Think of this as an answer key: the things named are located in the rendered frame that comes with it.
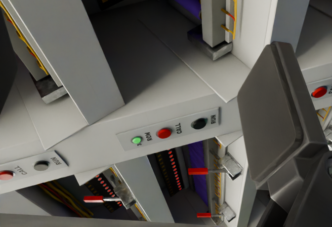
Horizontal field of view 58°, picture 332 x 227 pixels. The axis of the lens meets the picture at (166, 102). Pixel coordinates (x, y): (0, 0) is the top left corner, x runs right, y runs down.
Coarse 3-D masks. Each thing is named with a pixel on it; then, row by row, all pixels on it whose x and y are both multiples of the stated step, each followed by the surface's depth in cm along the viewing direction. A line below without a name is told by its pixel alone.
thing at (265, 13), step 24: (168, 0) 42; (240, 0) 29; (264, 0) 26; (288, 0) 25; (144, 24) 41; (168, 24) 40; (192, 24) 39; (240, 24) 31; (264, 24) 27; (288, 24) 28; (192, 48) 36; (216, 48) 33; (240, 48) 33; (216, 72) 34; (240, 72) 33
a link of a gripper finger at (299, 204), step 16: (320, 160) 7; (320, 176) 7; (304, 192) 7; (320, 192) 7; (272, 208) 9; (304, 208) 7; (320, 208) 7; (272, 224) 9; (288, 224) 7; (304, 224) 6; (320, 224) 6
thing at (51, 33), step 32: (0, 0) 27; (32, 0) 21; (64, 0) 22; (32, 32) 22; (64, 32) 23; (32, 64) 32; (64, 64) 25; (96, 64) 27; (32, 96) 35; (64, 96) 35; (96, 96) 30; (64, 128) 32
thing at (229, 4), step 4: (228, 0) 29; (232, 0) 29; (228, 4) 29; (232, 4) 29; (228, 8) 30; (232, 8) 30; (232, 12) 30; (228, 16) 30; (228, 20) 31; (232, 20) 31; (228, 24) 31; (232, 24) 31; (228, 28) 32; (232, 28) 32; (228, 32) 32; (228, 36) 32; (232, 36) 33; (228, 40) 33
